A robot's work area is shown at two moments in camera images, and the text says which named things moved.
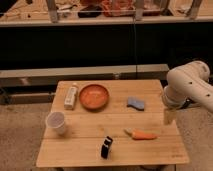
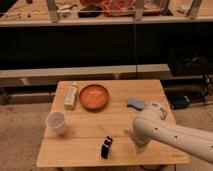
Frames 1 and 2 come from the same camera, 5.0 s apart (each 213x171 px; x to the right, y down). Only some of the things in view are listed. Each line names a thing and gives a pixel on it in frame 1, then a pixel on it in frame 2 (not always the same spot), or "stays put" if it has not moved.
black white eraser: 105,147 stays put
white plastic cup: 56,121 stays put
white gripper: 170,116 to 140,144
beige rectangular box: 70,99 stays put
